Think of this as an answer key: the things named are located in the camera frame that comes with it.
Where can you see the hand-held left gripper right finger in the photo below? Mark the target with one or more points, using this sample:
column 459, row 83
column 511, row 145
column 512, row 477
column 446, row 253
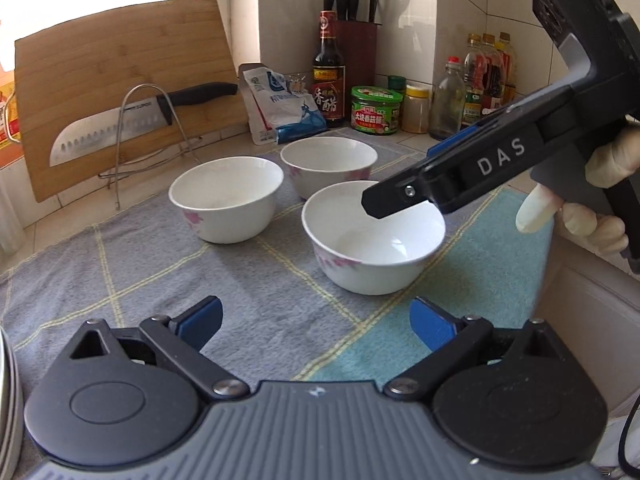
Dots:
column 430, row 325

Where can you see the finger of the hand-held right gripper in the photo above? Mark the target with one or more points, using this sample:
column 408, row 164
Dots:
column 392, row 195
column 452, row 141

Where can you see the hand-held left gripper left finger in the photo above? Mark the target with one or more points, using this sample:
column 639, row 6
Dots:
column 200, row 320

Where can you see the white floral bowl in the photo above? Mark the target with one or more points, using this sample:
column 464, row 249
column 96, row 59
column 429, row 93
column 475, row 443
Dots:
column 327, row 160
column 225, row 205
column 360, row 250

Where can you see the white floral plate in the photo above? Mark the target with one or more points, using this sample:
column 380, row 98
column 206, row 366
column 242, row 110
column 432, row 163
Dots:
column 20, row 410

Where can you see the person's right hand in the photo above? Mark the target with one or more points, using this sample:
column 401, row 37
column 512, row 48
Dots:
column 612, row 155

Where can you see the red-cap glass bottle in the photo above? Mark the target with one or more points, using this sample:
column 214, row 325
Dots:
column 446, row 100

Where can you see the yellow-lid spice jar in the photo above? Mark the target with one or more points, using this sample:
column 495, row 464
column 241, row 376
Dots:
column 416, row 110

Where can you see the green-label oil bottle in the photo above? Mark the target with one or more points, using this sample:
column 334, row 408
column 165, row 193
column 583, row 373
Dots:
column 472, row 80

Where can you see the grey and teal checked towel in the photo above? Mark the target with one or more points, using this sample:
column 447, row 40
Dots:
column 150, row 270

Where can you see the small green-cap jar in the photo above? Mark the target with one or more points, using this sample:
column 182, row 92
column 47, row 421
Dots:
column 396, row 83

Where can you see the clear oil bottle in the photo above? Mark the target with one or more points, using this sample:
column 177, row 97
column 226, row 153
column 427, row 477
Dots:
column 491, row 70

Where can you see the green-lid sauce jar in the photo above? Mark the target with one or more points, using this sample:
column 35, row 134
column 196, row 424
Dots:
column 376, row 112

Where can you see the dark red knife block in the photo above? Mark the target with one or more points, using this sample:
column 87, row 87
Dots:
column 360, row 60

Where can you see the dark vinegar bottle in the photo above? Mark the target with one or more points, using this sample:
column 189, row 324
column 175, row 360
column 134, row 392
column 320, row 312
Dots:
column 328, row 85

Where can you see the white and blue salt bag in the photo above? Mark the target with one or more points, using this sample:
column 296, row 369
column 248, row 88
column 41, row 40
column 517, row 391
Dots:
column 280, row 105

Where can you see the small clear packet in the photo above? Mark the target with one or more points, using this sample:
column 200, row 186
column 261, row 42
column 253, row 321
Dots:
column 296, row 83

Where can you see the yellow-label cooking wine bottle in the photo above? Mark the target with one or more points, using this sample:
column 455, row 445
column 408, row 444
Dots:
column 6, row 130

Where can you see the bamboo cutting board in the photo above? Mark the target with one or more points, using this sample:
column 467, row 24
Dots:
column 125, row 50

